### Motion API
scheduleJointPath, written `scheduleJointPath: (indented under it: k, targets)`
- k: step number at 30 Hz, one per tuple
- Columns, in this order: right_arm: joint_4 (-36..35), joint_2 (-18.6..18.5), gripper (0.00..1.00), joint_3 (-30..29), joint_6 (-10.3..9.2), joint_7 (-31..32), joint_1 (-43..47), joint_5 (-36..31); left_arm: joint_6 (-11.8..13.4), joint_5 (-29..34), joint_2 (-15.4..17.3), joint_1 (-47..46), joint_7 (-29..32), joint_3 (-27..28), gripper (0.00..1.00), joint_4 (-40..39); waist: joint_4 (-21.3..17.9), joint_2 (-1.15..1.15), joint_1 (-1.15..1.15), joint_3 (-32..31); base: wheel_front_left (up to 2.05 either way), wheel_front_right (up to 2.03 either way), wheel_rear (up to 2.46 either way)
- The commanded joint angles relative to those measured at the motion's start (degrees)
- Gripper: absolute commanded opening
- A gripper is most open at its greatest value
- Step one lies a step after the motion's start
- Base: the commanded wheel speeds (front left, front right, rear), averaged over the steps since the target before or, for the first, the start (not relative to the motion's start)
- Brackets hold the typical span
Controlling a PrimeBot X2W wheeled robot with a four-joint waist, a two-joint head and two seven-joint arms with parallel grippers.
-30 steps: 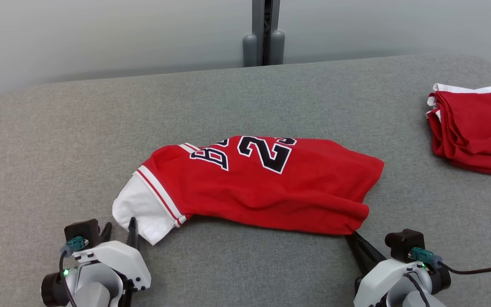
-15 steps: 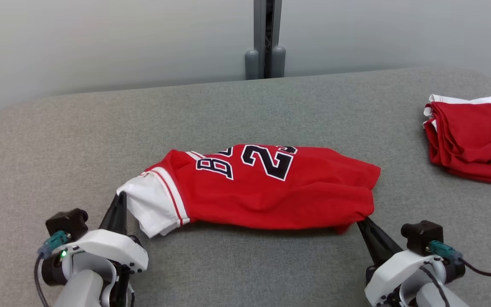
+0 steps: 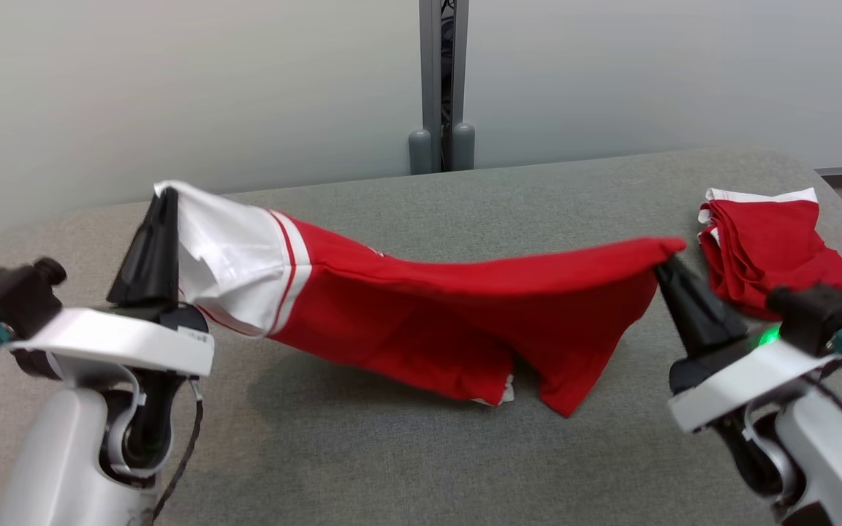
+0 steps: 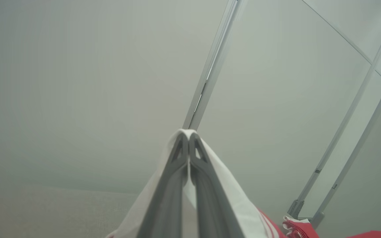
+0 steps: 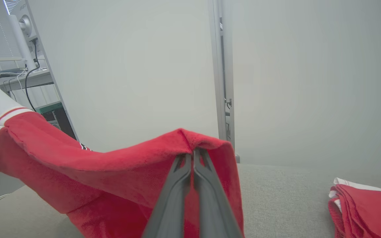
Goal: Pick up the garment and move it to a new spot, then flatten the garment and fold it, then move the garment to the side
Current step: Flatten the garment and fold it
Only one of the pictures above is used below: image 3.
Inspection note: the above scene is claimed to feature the grey metal post base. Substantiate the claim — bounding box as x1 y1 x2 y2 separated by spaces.
419 0 471 174

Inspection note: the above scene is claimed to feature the red jersey black white lettering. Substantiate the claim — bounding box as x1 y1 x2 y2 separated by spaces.
152 179 688 419

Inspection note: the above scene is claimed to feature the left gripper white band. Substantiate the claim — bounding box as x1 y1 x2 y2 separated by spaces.
8 188 216 381

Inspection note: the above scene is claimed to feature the red shorts white stripe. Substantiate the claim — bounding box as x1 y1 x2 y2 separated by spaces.
697 186 842 335

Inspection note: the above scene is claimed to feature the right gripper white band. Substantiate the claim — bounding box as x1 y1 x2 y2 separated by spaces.
654 255 842 434

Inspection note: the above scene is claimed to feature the grey cylindrical post foot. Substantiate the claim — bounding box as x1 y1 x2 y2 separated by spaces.
452 122 477 172
408 129 435 177

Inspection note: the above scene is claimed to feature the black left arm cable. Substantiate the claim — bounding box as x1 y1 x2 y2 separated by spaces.
0 380 205 526

